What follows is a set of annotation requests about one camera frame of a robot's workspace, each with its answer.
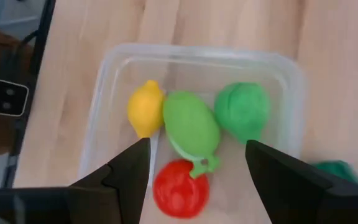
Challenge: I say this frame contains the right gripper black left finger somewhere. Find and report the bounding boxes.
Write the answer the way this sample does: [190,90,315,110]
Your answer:
[68,138,152,224]

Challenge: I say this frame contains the clear plastic tupperware container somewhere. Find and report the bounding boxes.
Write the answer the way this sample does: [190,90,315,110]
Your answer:
[77,42,306,224]

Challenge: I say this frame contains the yellow toy lemon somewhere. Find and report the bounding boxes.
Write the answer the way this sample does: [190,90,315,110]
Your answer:
[126,78,166,139]

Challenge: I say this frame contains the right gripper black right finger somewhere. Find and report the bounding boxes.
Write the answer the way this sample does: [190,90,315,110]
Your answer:
[246,139,335,224]

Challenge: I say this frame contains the red toy tomato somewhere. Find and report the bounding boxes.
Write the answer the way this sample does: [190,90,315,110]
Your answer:
[152,158,211,220]

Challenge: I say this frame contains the bright green round toy fruit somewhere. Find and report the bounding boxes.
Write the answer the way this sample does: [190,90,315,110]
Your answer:
[213,81,272,146]

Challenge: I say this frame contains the black aluminium table frame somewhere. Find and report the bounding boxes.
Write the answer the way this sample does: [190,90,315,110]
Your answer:
[0,0,57,190]

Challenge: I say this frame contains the light green oval toy fruit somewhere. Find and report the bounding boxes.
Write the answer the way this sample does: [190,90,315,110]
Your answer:
[162,90,223,180]

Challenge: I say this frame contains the dark green toy bell pepper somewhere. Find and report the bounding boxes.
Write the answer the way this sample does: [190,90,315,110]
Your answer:
[310,159,358,185]

